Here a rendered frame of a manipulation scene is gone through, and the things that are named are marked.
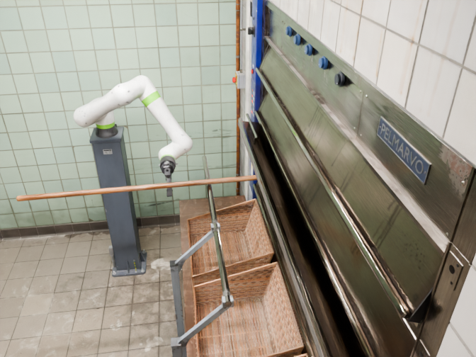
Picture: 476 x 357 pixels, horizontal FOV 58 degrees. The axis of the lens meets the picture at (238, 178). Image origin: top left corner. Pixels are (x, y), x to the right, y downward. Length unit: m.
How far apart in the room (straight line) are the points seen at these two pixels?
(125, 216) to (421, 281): 2.58
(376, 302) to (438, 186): 0.46
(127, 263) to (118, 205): 0.56
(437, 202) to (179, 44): 2.68
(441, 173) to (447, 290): 0.23
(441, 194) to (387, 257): 0.26
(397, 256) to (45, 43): 2.92
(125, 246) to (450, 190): 2.87
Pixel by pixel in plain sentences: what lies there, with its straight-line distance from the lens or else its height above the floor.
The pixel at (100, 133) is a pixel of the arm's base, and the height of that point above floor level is 1.23.
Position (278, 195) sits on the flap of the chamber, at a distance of 1.92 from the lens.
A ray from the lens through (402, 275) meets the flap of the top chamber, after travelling 1.09.
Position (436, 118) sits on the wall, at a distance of 0.93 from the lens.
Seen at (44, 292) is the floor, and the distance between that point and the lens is 3.72.
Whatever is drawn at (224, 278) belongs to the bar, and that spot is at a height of 1.17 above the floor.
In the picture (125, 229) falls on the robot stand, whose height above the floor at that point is 0.44.
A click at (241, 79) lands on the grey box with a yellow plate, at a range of 3.12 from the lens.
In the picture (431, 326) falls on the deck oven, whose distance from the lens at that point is 1.05.
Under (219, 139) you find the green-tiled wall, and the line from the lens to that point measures 3.67.
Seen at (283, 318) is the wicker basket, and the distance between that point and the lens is 2.27.
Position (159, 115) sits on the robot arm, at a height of 1.45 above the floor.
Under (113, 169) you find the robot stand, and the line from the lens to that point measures 3.11.
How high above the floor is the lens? 2.47
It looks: 31 degrees down
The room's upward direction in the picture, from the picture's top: straight up
